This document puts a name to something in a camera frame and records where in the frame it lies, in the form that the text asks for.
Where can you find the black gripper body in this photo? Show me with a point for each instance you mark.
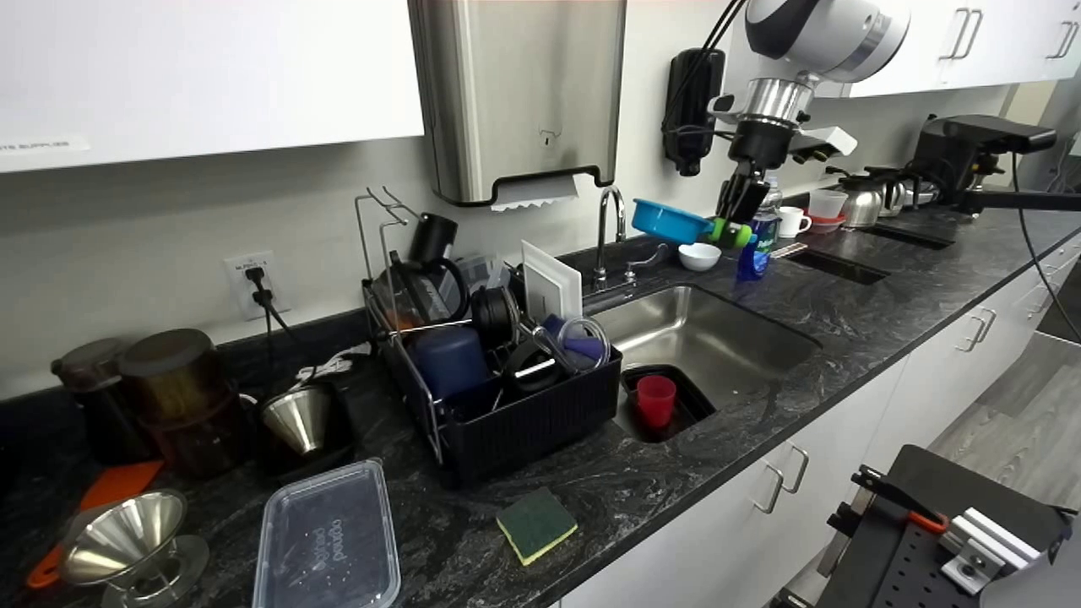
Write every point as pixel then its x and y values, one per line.
pixel 751 156

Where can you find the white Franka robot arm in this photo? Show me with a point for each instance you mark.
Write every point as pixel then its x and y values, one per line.
pixel 827 37

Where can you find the small red dish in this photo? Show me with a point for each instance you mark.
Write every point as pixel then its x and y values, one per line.
pixel 824 223

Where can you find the stainless steel sink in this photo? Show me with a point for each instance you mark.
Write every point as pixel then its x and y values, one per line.
pixel 720 332

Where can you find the black dish rack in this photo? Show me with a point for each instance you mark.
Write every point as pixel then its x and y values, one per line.
pixel 527 435

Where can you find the white mug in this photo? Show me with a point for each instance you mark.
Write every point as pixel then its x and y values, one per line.
pixel 791 223

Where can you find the blue cup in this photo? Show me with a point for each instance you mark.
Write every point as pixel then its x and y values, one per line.
pixel 751 263

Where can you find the white bowl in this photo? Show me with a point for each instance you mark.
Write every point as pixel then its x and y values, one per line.
pixel 699 258

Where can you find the chrome side sprayer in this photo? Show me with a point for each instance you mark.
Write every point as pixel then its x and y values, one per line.
pixel 645 258

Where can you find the steel kettle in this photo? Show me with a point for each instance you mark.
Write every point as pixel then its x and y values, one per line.
pixel 866 204

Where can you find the chrome gooseneck faucet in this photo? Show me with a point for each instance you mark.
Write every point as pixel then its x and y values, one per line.
pixel 608 223

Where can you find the white paper towel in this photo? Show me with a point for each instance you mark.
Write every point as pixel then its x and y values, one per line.
pixel 540 192

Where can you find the white square plate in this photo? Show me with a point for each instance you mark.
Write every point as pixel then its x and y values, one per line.
pixel 551 284

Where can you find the red plastic cup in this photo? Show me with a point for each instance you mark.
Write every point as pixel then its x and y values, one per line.
pixel 654 401

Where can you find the black coffee machine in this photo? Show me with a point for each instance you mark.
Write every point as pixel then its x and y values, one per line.
pixel 974 147

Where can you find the white lower cabinets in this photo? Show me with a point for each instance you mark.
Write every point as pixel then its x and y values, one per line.
pixel 898 393

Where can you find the stainless paper towel dispenser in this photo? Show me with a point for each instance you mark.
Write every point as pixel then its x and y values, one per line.
pixel 517 89

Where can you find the black mug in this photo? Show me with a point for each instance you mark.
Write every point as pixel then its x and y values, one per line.
pixel 429 239

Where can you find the dark blue plastic container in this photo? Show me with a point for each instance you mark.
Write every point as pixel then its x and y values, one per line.
pixel 451 359

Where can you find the black tool with orange grip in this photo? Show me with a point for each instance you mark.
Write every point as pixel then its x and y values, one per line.
pixel 898 504

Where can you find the green and yellow sponge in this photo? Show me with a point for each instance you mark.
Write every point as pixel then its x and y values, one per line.
pixel 537 520

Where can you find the black mounting plate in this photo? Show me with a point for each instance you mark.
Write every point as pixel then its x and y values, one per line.
pixel 889 562

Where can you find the aluminium clamp block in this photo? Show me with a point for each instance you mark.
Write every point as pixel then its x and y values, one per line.
pixel 992 549

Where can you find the white cloth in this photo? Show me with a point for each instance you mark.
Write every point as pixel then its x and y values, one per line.
pixel 333 362

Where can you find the steel cone coffee dripper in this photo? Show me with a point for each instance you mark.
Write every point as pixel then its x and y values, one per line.
pixel 299 415

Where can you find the clear plastic container lid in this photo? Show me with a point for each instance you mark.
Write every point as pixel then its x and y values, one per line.
pixel 324 541

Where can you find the wide white upper cabinet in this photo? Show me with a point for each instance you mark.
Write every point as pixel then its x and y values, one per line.
pixel 205 70

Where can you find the large dark canister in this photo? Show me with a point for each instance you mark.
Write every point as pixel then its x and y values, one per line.
pixel 180 391

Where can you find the small dark canister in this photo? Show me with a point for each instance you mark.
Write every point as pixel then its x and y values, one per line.
pixel 97 391

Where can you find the orange spatula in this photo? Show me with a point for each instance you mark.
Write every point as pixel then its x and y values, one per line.
pixel 107 489

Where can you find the large steel funnel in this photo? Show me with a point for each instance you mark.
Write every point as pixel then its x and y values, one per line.
pixel 119 536

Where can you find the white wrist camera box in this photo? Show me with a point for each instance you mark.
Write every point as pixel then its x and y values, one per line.
pixel 824 140

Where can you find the black wall soap dispenser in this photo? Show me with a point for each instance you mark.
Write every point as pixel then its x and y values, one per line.
pixel 691 106

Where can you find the white wall outlet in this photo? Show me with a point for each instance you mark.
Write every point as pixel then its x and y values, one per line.
pixel 246 279

